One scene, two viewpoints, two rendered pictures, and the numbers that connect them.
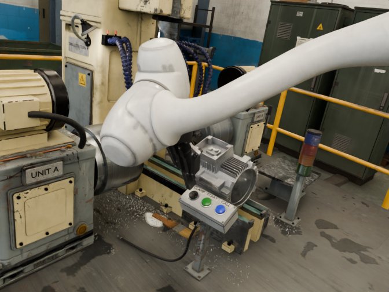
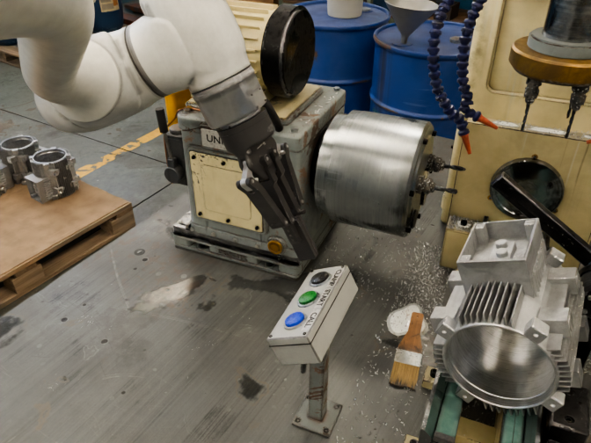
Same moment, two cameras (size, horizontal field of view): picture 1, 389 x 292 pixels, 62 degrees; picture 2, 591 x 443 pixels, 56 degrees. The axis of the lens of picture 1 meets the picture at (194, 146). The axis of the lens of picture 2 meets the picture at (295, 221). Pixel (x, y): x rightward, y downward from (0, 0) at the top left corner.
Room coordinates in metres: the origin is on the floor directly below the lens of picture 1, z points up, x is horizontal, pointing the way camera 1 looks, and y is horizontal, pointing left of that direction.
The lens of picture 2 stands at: (0.68, -0.66, 1.63)
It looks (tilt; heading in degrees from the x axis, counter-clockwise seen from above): 34 degrees down; 77
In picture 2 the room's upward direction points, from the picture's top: straight up
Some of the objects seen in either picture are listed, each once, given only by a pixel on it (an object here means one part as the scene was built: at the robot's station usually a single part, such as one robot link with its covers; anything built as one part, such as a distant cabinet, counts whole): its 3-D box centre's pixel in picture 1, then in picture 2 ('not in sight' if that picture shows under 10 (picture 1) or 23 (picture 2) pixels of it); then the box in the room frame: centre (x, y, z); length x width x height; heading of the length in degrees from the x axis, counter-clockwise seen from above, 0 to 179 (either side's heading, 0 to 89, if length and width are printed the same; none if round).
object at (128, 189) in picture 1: (128, 179); (459, 242); (1.29, 0.27, 0.86); 0.07 x 0.06 x 0.12; 144
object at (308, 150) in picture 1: (309, 148); not in sight; (1.26, -0.47, 1.14); 0.06 x 0.06 x 0.04
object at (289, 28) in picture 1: (293, 79); not in sight; (4.67, -1.23, 0.99); 1.02 x 0.49 x 1.98; 46
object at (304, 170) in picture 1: (303, 168); not in sight; (1.26, -0.47, 1.05); 0.06 x 0.06 x 0.04
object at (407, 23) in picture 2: not in sight; (409, 28); (1.78, 1.75, 0.93); 0.25 x 0.24 x 0.25; 46
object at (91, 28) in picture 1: (86, 32); not in sight; (1.29, 0.47, 1.46); 0.18 x 0.11 x 0.13; 54
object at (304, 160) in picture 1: (306, 158); not in sight; (1.26, -0.47, 1.10); 0.06 x 0.06 x 0.04
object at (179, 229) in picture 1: (173, 225); (410, 347); (1.08, 0.04, 0.80); 0.21 x 0.05 x 0.01; 58
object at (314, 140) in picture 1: (312, 138); not in sight; (1.26, -0.47, 1.19); 0.06 x 0.06 x 0.04
